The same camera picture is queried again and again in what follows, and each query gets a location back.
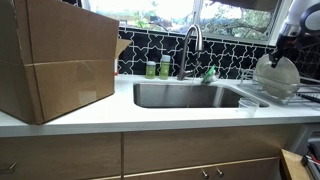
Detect clear plastic cup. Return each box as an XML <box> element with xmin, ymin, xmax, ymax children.
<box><xmin>238</xmin><ymin>98</ymin><xmax>259</xmax><ymax>117</ymax></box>

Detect brushed steel kitchen faucet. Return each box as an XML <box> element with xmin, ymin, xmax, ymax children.
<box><xmin>176</xmin><ymin>24</ymin><xmax>204</xmax><ymax>81</ymax></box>

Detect brown cardboard box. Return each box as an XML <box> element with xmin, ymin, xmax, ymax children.
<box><xmin>0</xmin><ymin>0</ymin><xmax>119</xmax><ymax>124</ymax></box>

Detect green soap bottle white cap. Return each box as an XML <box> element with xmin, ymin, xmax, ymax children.
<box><xmin>145</xmin><ymin>61</ymin><xmax>156</xmax><ymax>79</ymax></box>

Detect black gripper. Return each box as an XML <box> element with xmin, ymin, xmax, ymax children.
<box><xmin>269</xmin><ymin>33</ymin><xmax>299</xmax><ymax>68</ymax></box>

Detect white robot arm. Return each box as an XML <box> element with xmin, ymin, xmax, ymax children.
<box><xmin>267</xmin><ymin>0</ymin><xmax>320</xmax><ymax>68</ymax></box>

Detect stainless steel sink basin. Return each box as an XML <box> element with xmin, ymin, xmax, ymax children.
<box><xmin>133</xmin><ymin>83</ymin><xmax>268</xmax><ymax>108</ymax></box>

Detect wooden lower cabinets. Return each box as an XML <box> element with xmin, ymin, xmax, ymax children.
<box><xmin>0</xmin><ymin>125</ymin><xmax>299</xmax><ymax>180</ymax></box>

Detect green dish sponge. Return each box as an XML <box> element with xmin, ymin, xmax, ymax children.
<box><xmin>201</xmin><ymin>66</ymin><xmax>216</xmax><ymax>84</ymax></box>

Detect colourful floral ceramic plate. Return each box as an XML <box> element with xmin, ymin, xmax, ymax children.
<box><xmin>255</xmin><ymin>54</ymin><xmax>300</xmax><ymax>99</ymax></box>

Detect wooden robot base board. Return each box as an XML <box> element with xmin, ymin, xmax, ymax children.
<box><xmin>279</xmin><ymin>149</ymin><xmax>311</xmax><ymax>180</ymax></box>

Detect metal wire dish rack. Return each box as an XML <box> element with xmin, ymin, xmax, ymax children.
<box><xmin>238</xmin><ymin>69</ymin><xmax>320</xmax><ymax>105</ymax></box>

